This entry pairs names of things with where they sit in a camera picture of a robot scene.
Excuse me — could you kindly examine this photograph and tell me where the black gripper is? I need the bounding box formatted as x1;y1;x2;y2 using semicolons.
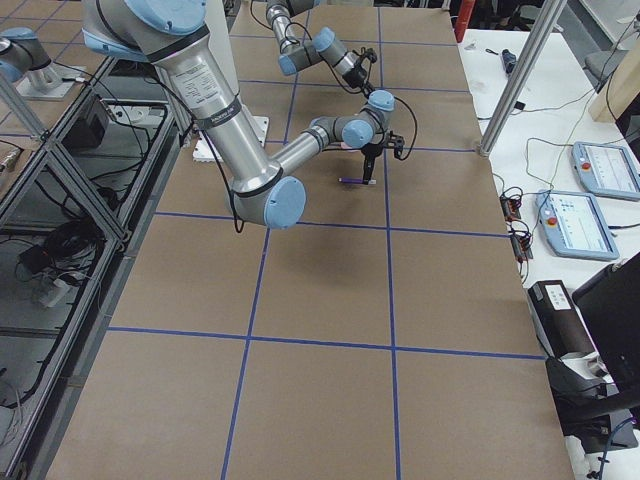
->
344;64;373;93
360;141;387;185

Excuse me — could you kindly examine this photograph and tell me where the purple marker pen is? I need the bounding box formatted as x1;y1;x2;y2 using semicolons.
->
338;177;377;186

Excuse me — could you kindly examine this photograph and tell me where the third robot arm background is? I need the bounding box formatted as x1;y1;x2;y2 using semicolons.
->
1;27;75;101

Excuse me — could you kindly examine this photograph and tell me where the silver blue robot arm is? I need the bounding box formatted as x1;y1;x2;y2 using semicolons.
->
83;1;404;229
250;1;377;97

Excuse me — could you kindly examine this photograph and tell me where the red cylinder far background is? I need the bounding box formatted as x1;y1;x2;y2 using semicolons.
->
454;0;475;43

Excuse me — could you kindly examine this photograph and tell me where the small circuit board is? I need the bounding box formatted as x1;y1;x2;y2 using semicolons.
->
499;195;522;222

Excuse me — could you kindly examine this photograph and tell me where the near teach pendant tablet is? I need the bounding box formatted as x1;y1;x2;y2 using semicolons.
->
536;190;619;261

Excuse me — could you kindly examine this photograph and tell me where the teach pendant tablet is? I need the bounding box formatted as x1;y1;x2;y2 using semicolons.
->
536;190;619;261
571;142;639;201

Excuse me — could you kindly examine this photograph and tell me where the far teach pendant tablet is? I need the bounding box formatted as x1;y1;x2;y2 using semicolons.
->
571;142;639;201

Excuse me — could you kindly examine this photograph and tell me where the black brown box device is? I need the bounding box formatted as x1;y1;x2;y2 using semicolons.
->
527;280;595;360

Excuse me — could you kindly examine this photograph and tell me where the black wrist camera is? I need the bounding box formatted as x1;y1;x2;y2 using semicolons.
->
353;47;378;66
384;131;405;161

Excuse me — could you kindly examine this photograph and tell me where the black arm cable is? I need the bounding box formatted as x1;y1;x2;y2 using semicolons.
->
387;97;419;162

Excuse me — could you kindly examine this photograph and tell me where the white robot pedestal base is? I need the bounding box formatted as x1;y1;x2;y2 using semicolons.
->
205;0;269;146

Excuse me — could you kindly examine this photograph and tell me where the aluminium frame post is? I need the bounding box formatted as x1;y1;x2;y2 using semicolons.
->
477;0;567;158

